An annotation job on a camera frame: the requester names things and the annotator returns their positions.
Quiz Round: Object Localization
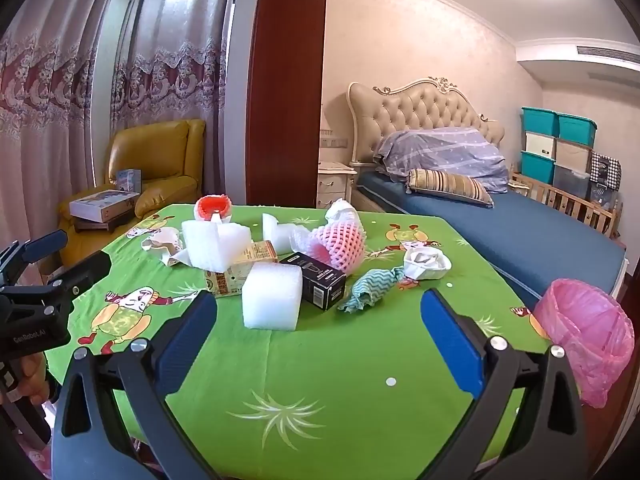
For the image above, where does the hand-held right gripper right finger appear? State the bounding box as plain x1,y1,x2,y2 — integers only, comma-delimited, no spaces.
420,289,588,480

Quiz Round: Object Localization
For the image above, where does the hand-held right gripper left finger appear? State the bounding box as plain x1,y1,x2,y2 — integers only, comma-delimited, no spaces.
50,290,218,480

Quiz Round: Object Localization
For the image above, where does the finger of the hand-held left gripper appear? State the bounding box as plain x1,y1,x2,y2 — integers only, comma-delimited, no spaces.
0,230,68,288
30,250,112,311

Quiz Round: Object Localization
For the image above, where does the white foam block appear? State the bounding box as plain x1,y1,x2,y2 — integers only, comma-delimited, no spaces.
241,261,304,332

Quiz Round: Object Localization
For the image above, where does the pink trash bin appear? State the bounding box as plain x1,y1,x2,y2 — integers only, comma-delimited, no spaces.
532,279,635,408

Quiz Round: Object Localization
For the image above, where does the red white foam fruit net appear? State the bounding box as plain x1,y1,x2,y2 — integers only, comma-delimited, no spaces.
194,194,233,223

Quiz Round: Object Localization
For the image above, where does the small white foam sheet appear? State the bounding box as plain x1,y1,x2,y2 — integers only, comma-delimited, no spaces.
261,213,311,256

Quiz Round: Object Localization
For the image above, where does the pink foam fruit net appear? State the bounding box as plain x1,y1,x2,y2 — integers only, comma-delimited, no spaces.
299,219,368,275

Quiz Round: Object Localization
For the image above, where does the person's left hand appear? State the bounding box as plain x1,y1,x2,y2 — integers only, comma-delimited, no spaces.
15,352,61,406

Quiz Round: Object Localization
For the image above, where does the flat white box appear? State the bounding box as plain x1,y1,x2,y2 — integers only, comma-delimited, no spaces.
69,190,140,223

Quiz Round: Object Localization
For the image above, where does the brown crushed carton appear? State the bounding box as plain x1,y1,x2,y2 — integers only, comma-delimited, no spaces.
204,240,279,297

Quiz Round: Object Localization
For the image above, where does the white crumpled paper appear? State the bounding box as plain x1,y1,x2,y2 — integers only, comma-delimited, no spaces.
403,246,452,281

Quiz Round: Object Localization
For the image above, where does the white crumpled tissue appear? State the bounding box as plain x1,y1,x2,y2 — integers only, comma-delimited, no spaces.
141,226,185,266

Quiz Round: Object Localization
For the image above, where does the teal zigzag cloth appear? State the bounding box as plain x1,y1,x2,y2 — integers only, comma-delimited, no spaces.
337,267,407,312

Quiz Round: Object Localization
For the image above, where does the large white foam sheet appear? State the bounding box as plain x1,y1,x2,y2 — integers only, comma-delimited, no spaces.
181,219,252,272

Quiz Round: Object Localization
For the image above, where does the small blue box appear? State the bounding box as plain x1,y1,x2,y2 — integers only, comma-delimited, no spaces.
116,169,142,193

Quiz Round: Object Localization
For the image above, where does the green printed tablecloth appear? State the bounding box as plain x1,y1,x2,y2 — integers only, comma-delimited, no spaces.
44,202,553,471

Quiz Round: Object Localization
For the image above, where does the bed with blue sheet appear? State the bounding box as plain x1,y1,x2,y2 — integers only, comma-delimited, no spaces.
352,170,628,306

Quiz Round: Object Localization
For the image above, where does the black cardboard box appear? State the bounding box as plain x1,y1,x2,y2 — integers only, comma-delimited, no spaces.
279,251,347,311

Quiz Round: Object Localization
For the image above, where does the yellow leather armchair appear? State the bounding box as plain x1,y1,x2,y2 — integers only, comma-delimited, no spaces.
55,119,207,276

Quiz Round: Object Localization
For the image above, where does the brown striped pillow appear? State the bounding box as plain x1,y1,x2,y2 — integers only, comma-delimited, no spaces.
406,169,495,208

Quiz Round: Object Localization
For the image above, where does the patterned lace curtain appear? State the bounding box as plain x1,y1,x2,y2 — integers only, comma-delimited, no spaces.
112,0,236,206
0,0,118,281

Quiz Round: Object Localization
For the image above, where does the white paper wad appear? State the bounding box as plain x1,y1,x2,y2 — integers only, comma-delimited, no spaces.
324,198,362,231

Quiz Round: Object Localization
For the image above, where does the grey plastic-covered bedding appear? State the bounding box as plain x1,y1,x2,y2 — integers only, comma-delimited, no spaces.
374,127,510,195

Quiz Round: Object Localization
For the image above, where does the teal storage box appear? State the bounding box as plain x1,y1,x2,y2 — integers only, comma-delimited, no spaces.
521,106,560,137
520,150,556,185
556,113,598,147

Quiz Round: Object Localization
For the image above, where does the white nightstand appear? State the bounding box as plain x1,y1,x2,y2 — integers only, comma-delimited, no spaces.
317,161,358,208

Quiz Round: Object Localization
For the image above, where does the grey clear storage box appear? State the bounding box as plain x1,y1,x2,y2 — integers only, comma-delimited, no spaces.
552,164,592,200

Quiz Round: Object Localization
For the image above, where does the white storage box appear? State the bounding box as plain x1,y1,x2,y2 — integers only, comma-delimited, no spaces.
525,131,557,157

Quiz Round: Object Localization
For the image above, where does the beige storage box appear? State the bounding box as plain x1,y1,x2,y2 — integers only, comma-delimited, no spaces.
555,139,594,173

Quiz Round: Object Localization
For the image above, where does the black white checkered bag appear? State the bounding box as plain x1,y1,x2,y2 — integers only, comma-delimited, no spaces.
590,152,622,191

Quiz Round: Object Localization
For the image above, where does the beige tufted headboard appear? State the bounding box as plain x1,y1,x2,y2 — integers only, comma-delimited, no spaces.
347,77,506,196

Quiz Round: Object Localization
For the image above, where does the brown wooden panel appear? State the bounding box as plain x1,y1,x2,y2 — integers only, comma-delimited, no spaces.
245,0,329,209

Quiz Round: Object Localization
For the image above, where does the ceiling air vent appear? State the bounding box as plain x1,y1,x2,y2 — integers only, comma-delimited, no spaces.
575,45,640,57

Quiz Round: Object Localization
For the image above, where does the wooden crib rail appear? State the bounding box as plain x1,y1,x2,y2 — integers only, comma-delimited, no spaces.
509,170,621,238

